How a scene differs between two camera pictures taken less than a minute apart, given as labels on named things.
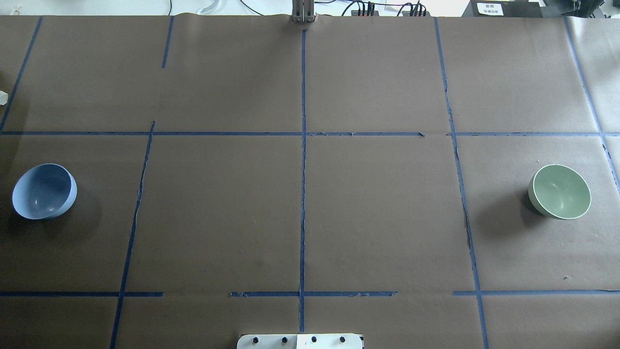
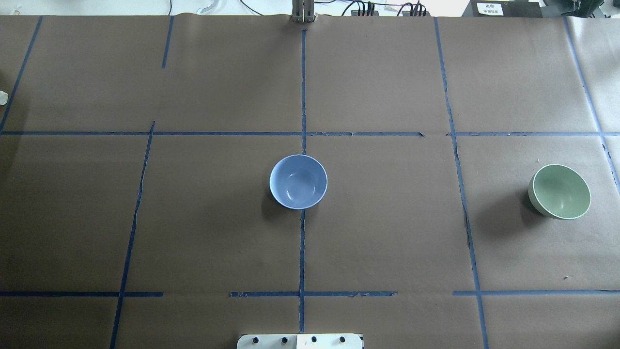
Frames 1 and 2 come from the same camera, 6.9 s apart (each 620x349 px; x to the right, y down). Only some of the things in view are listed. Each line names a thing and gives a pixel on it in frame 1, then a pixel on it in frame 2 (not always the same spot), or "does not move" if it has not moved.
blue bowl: (44, 191) to (298, 182)
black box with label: (503, 8) does not move
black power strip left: (355, 13) does not move
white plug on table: (4, 97) does not move
